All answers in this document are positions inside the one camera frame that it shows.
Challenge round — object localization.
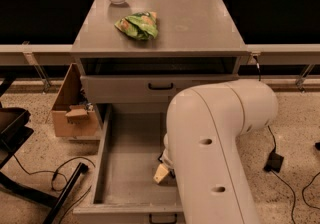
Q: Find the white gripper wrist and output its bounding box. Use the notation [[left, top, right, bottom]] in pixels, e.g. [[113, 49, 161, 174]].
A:
[[153, 135, 174, 184]]

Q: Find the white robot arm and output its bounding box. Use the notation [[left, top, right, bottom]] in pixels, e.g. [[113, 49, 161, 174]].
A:
[[163, 79, 278, 224]]

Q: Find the open grey middle drawer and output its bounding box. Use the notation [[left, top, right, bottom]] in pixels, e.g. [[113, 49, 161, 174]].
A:
[[74, 104, 185, 224]]

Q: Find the closed grey top drawer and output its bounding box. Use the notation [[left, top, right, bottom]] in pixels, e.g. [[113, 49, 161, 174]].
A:
[[81, 75, 238, 103]]

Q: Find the grey drawer cabinet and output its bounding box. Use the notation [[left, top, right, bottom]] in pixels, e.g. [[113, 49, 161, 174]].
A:
[[70, 0, 250, 126]]

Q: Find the cardboard box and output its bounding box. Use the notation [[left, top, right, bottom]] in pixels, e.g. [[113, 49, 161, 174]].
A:
[[51, 64, 98, 137]]

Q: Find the green chip bag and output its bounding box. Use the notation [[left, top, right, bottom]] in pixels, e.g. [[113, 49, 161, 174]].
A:
[[115, 11, 158, 40]]

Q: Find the black chair base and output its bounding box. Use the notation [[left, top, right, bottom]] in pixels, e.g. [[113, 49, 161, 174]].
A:
[[0, 74, 90, 224]]

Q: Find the black wheeled stand leg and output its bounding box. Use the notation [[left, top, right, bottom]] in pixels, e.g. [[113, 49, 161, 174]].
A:
[[315, 142, 320, 151]]

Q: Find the black power adapter with cable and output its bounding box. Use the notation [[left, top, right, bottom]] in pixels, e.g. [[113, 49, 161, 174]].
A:
[[253, 55, 297, 224]]

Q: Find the black cable right floor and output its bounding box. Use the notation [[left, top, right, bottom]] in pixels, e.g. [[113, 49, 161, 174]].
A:
[[301, 171, 320, 211]]

